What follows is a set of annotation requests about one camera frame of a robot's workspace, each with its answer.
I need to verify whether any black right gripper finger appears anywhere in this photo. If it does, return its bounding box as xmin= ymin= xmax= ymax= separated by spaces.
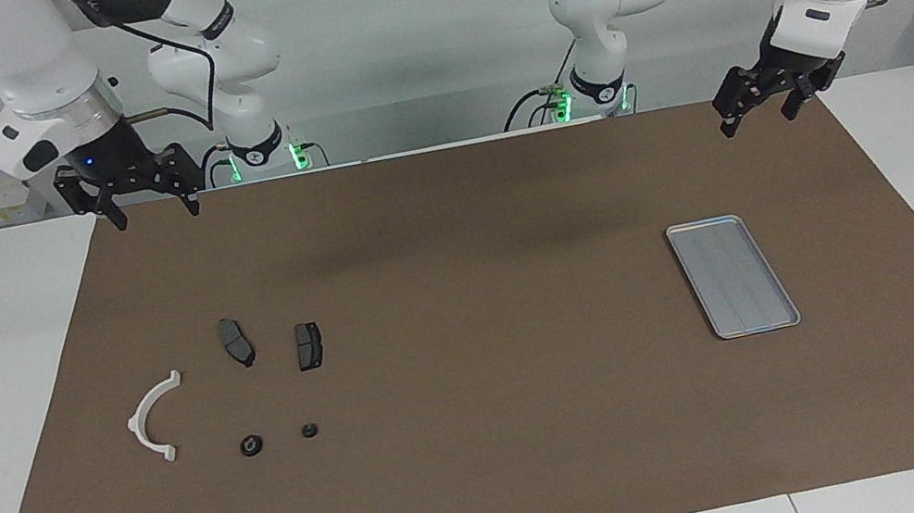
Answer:
xmin=174 ymin=185 xmax=204 ymax=219
xmin=92 ymin=193 xmax=131 ymax=236

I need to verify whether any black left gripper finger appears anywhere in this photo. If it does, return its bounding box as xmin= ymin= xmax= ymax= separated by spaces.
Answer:
xmin=779 ymin=88 xmax=819 ymax=123
xmin=716 ymin=105 xmax=748 ymax=140

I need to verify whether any silver metal tray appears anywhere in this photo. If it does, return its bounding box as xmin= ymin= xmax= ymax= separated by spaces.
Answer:
xmin=664 ymin=206 xmax=803 ymax=346

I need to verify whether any dark curved brake pad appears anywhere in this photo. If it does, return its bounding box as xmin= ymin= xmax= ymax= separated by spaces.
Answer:
xmin=217 ymin=315 xmax=258 ymax=371

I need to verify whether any dark rectangular brake pad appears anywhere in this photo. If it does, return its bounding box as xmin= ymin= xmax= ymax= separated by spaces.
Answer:
xmin=292 ymin=320 xmax=329 ymax=372

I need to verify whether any brown table mat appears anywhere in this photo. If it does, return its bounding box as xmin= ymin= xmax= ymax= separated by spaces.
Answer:
xmin=0 ymin=63 xmax=914 ymax=513

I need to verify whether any black right base cable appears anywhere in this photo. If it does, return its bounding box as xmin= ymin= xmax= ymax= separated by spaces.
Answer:
xmin=196 ymin=142 xmax=238 ymax=191

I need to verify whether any black base cable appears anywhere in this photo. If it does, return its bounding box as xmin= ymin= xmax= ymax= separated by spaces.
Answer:
xmin=490 ymin=38 xmax=592 ymax=134
xmin=196 ymin=142 xmax=238 ymax=191

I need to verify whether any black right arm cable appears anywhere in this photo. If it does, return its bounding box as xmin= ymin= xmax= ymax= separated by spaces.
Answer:
xmin=59 ymin=0 xmax=229 ymax=154

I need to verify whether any white curved plastic bracket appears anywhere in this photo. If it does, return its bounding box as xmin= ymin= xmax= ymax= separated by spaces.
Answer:
xmin=119 ymin=369 xmax=197 ymax=469

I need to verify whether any black left base cable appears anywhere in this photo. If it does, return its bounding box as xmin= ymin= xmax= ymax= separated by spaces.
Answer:
xmin=490 ymin=38 xmax=592 ymax=134

